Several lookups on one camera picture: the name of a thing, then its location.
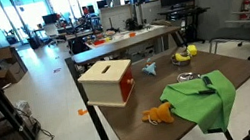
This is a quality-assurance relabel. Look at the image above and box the green microfiber cloth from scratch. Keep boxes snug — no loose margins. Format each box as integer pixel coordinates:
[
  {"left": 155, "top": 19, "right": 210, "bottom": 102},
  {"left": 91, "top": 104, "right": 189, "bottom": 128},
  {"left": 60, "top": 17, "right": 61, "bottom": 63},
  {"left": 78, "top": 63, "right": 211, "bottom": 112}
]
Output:
[{"left": 156, "top": 67, "right": 243, "bottom": 140}]

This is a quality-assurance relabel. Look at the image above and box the cream wooden box red drawer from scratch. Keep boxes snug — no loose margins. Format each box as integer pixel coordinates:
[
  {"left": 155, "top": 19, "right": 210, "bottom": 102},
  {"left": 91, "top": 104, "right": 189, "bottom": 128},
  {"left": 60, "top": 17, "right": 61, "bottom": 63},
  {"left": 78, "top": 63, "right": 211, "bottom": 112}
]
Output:
[{"left": 75, "top": 56, "right": 140, "bottom": 114}]

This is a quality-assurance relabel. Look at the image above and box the blue plush toy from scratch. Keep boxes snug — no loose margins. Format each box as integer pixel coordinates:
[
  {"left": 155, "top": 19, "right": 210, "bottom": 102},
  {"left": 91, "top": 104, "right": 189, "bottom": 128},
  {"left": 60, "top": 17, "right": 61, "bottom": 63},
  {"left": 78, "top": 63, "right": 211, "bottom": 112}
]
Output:
[{"left": 140, "top": 57, "right": 159, "bottom": 78}]

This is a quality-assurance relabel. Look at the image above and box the white folding table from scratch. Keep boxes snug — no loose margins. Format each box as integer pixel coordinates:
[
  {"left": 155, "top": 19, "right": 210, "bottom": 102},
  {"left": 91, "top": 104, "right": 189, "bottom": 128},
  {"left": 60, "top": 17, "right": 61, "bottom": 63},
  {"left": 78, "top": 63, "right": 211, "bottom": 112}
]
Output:
[{"left": 69, "top": 24, "right": 186, "bottom": 68}]

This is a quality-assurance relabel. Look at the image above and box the white cluttered work table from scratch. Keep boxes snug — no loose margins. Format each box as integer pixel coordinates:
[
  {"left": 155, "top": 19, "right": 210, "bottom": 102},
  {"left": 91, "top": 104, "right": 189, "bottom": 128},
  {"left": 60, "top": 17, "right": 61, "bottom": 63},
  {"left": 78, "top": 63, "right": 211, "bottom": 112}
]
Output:
[{"left": 83, "top": 21, "right": 167, "bottom": 51}]

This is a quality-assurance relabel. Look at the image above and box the white partition panel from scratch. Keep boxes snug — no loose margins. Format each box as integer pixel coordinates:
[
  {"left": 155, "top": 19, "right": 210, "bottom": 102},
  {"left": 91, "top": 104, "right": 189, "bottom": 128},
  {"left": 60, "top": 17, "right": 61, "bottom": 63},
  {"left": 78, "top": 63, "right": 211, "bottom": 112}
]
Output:
[{"left": 98, "top": 2, "right": 137, "bottom": 34}]

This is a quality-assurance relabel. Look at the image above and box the small metal bowl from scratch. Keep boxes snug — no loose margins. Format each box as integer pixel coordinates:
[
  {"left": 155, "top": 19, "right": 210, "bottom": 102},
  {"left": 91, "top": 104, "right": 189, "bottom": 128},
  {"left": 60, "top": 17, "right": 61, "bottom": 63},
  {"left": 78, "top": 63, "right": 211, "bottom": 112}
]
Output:
[{"left": 170, "top": 52, "right": 193, "bottom": 68}]

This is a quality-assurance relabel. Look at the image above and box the orange plush toy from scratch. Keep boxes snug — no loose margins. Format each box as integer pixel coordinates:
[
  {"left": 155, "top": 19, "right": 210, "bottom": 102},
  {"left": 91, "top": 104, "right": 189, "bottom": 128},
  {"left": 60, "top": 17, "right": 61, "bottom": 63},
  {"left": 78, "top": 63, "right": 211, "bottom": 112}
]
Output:
[{"left": 139, "top": 101, "right": 176, "bottom": 128}]

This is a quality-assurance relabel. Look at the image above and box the yellow toy banana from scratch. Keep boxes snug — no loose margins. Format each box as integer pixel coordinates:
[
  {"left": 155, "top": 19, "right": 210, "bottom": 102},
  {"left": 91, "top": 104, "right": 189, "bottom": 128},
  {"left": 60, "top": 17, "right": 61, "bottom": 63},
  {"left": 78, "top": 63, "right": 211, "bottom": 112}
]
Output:
[{"left": 174, "top": 51, "right": 192, "bottom": 64}]

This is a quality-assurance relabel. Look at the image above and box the shiny silver bowl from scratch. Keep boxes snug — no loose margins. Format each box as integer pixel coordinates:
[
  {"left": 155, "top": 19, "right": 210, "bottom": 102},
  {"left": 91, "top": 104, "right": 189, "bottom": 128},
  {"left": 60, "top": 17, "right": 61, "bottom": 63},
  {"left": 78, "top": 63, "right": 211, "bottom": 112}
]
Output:
[{"left": 175, "top": 69, "right": 202, "bottom": 84}]

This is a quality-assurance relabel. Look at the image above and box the yellow rubber toy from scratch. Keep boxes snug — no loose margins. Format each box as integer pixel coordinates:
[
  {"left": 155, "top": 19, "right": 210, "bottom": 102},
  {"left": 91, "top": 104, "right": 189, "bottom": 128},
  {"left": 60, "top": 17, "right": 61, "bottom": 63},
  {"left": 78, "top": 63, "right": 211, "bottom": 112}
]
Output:
[{"left": 186, "top": 44, "right": 199, "bottom": 58}]

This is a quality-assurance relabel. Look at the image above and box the black marker pen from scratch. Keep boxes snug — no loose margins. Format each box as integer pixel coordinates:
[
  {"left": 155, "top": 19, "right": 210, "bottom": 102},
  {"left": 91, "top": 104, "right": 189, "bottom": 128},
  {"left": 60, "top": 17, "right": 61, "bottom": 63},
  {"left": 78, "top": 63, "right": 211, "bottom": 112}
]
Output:
[{"left": 196, "top": 74, "right": 217, "bottom": 97}]

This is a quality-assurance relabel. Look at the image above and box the white office chair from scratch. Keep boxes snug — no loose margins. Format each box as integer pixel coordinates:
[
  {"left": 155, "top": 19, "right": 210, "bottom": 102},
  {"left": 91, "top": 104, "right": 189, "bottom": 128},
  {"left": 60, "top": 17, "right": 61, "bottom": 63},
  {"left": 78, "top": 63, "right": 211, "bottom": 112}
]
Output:
[{"left": 42, "top": 21, "right": 66, "bottom": 48}]

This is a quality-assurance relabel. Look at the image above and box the black monitor stand desk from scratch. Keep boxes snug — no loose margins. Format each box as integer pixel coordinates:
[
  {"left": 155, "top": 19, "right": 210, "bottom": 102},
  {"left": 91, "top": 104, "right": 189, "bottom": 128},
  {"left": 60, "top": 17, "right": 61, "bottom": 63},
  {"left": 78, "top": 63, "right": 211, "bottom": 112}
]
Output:
[{"left": 157, "top": 3, "right": 217, "bottom": 50}]

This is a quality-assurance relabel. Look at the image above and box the small black desktop monitor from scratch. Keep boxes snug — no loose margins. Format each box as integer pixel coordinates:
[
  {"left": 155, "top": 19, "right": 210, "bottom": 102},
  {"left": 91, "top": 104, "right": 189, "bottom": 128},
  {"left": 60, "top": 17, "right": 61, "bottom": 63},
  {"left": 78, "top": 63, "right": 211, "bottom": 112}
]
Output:
[{"left": 41, "top": 12, "right": 60, "bottom": 26}]

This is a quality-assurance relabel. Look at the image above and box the clear plastic bag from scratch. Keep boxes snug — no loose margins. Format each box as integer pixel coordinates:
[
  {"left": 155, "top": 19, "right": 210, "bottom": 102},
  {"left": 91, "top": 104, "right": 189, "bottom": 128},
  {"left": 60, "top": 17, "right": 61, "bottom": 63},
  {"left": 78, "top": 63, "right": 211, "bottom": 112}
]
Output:
[{"left": 15, "top": 98, "right": 34, "bottom": 119}]

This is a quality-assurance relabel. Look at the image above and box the open cardboard box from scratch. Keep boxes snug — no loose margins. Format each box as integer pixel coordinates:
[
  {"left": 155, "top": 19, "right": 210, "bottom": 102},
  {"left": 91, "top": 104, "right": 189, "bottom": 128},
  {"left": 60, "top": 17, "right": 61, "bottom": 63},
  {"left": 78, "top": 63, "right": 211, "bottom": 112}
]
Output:
[{"left": 0, "top": 60, "right": 29, "bottom": 88}]

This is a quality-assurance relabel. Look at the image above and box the tall cardboard box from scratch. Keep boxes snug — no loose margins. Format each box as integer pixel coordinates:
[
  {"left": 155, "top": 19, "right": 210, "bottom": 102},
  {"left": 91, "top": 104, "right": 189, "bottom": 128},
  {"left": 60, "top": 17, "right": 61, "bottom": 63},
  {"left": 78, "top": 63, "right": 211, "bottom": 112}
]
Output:
[{"left": 0, "top": 44, "right": 28, "bottom": 78}]

